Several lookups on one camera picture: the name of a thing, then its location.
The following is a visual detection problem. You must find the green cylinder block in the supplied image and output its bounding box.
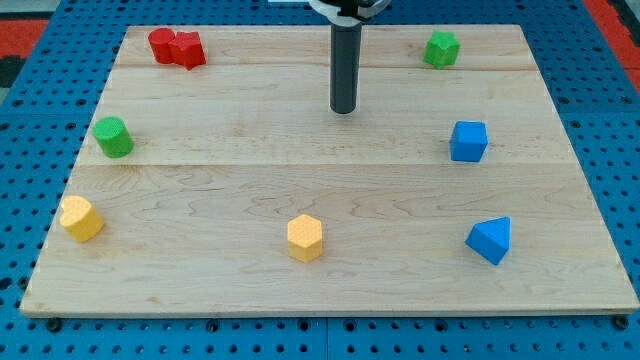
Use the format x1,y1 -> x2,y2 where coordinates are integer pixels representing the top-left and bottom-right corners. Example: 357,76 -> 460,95
93,116 -> 134,158

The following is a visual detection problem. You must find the yellow hexagon block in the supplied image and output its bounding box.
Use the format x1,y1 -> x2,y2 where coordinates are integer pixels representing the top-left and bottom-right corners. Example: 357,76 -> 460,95
287,214 -> 323,263

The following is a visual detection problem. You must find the blue triangular prism block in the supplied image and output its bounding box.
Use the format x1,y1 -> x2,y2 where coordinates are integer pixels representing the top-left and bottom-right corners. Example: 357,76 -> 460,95
465,217 -> 511,265

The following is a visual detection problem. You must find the yellow heart block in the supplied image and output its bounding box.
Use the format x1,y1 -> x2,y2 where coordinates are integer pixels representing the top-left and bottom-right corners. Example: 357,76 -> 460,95
59,195 -> 105,243

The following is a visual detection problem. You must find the red cylinder block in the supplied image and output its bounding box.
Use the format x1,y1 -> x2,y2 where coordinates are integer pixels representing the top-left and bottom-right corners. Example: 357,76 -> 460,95
148,27 -> 175,64

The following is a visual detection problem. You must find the blue cube block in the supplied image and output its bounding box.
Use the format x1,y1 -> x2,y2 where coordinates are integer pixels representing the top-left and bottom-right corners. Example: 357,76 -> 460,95
449,121 -> 489,162

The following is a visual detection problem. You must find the light wooden board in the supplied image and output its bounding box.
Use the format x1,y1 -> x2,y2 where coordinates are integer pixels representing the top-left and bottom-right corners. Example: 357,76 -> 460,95
20,25 -> 639,318

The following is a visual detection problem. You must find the green star block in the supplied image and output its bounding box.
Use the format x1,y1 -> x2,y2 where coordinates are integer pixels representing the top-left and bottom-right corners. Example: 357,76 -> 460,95
423,30 -> 461,69

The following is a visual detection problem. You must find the red star block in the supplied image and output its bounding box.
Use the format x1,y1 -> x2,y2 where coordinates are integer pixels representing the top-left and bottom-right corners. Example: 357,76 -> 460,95
168,31 -> 206,70

